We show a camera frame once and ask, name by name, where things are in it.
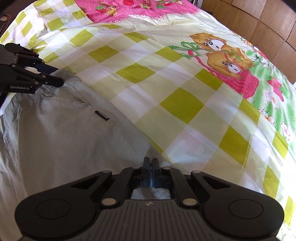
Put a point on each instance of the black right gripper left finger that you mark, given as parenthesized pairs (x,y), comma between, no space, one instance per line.
(125,182)

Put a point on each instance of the checkered cartoon bed sheet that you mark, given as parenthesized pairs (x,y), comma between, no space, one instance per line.
(203,95)

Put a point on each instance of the wooden wardrobe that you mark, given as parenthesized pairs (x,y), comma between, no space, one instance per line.
(269,25)

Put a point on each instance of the grey pants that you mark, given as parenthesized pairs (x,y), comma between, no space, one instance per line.
(58,135)

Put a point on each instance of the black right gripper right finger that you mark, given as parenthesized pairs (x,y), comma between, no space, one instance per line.
(172,179)

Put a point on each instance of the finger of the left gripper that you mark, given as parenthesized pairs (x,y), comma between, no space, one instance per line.
(24,56)
(25,77)

